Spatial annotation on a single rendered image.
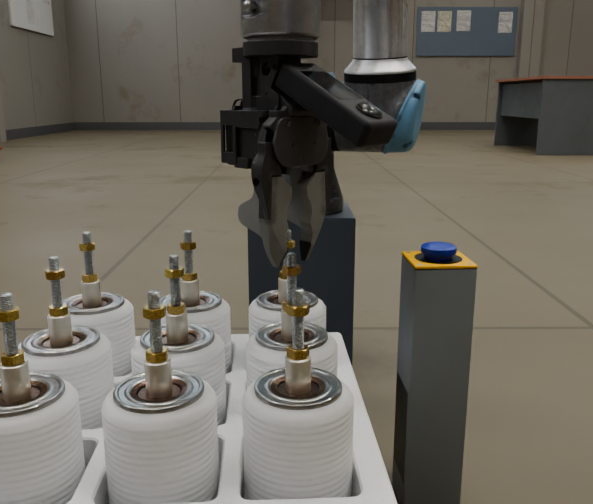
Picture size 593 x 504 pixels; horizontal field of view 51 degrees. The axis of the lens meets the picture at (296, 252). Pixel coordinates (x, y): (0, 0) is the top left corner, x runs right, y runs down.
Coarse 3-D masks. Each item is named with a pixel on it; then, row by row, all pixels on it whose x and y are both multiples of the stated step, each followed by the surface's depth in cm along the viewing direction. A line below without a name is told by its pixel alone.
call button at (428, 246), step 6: (426, 246) 70; (432, 246) 70; (438, 246) 70; (444, 246) 70; (450, 246) 70; (426, 252) 70; (432, 252) 69; (438, 252) 69; (444, 252) 69; (450, 252) 69; (456, 252) 71; (426, 258) 71; (432, 258) 70; (438, 258) 70; (444, 258) 70; (450, 258) 70
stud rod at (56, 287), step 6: (48, 258) 61; (54, 258) 61; (54, 264) 61; (54, 270) 61; (54, 282) 61; (60, 282) 62; (54, 288) 62; (60, 288) 62; (54, 294) 62; (60, 294) 62; (54, 300) 62; (60, 300) 62; (54, 306) 62; (60, 306) 62
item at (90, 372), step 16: (80, 352) 61; (96, 352) 62; (32, 368) 59; (48, 368) 59; (64, 368) 59; (80, 368) 60; (96, 368) 62; (112, 368) 66; (80, 384) 61; (96, 384) 62; (112, 384) 65; (80, 400) 61; (96, 400) 62; (80, 416) 61; (96, 416) 63
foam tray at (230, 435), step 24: (240, 336) 84; (336, 336) 84; (240, 360) 76; (240, 384) 70; (240, 408) 64; (360, 408) 64; (96, 432) 60; (240, 432) 60; (360, 432) 60; (96, 456) 56; (240, 456) 56; (360, 456) 56; (96, 480) 52; (240, 480) 53; (360, 480) 52; (384, 480) 52
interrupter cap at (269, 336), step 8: (264, 328) 66; (272, 328) 66; (280, 328) 66; (304, 328) 66; (312, 328) 66; (320, 328) 66; (256, 336) 64; (264, 336) 64; (272, 336) 64; (280, 336) 65; (304, 336) 65; (312, 336) 64; (320, 336) 64; (264, 344) 62; (272, 344) 62; (280, 344) 62; (288, 344) 62; (312, 344) 62; (320, 344) 62
